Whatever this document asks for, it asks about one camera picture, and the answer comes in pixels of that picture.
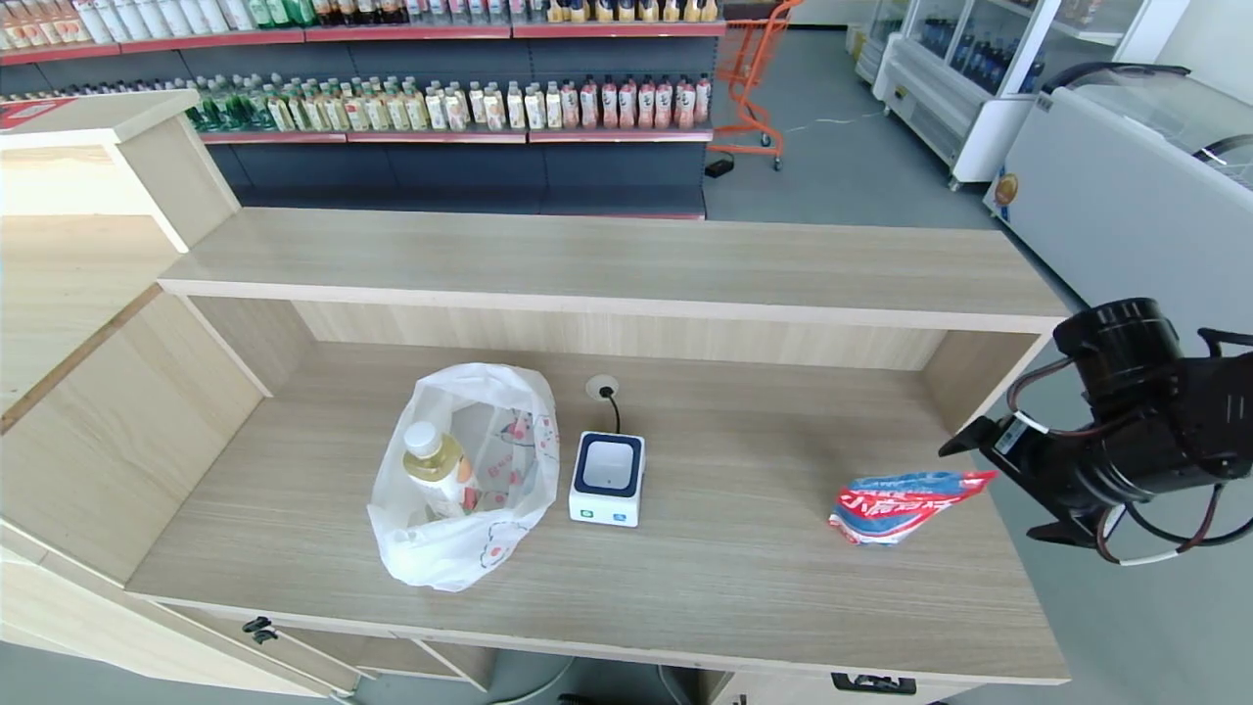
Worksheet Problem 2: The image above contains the wooden counter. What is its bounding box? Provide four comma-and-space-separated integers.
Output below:
0, 89, 1073, 705

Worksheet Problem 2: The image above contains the yellow drink bottle white cap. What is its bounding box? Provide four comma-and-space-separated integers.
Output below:
402, 421, 478, 522

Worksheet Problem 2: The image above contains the black shop shelf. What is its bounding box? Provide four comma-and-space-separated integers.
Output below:
0, 0, 731, 222

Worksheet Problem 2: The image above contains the white plastic shopping bag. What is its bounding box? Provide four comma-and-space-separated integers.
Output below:
367, 363, 561, 593

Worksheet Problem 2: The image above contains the red and blue snack pack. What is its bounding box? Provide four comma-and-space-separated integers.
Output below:
828, 470, 998, 546

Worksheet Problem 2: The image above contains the orange shopping cart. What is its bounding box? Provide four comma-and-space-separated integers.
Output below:
706, 0, 806, 173

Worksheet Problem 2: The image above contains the white barcode scanner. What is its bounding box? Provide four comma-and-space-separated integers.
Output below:
569, 431, 647, 529

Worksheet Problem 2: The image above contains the row of bottles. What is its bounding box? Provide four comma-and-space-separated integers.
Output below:
0, 72, 714, 134
0, 0, 721, 51

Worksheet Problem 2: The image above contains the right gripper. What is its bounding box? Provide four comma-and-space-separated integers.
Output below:
938, 413, 1181, 550

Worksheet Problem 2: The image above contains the glass door display fridge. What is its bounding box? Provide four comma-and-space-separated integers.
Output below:
847, 0, 1171, 189

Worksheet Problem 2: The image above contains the white chest freezer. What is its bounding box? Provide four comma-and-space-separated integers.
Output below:
983, 63, 1253, 316

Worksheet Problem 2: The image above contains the wooden drawer black handle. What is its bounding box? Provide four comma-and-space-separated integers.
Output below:
722, 670, 980, 705
157, 604, 365, 698

